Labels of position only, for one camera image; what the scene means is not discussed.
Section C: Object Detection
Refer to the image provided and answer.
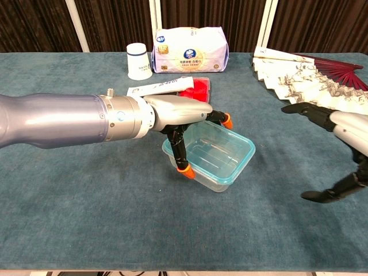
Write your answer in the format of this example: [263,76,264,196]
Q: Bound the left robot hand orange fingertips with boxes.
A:
[143,94,234,180]

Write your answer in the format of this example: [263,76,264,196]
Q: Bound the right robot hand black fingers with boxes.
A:
[281,102,368,204]

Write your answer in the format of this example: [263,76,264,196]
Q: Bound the blue container lid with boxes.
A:
[162,120,256,185]

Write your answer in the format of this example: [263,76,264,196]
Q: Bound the clear teal-rimmed plastic container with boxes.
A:
[162,120,256,193]

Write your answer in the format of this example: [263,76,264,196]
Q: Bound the red ink pad case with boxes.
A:
[177,76,213,104]

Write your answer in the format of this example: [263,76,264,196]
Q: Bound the white toothpaste tube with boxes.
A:
[126,76,195,98]

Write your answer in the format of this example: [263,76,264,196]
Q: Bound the white paper cup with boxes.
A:
[126,43,154,81]

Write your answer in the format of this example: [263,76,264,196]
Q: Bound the white tissue pack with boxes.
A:
[151,26,230,74]

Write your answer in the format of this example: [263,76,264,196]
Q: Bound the paper folding fan red ribs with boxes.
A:
[252,45,368,114]

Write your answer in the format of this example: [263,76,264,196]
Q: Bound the dark slatted partition panel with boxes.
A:
[269,0,368,54]
[159,0,267,53]
[75,0,156,53]
[0,0,84,53]

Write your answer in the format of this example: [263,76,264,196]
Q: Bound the teal table cloth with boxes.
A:
[0,51,368,273]

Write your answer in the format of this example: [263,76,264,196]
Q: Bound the white partition post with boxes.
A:
[148,0,162,53]
[256,0,279,53]
[64,0,90,53]

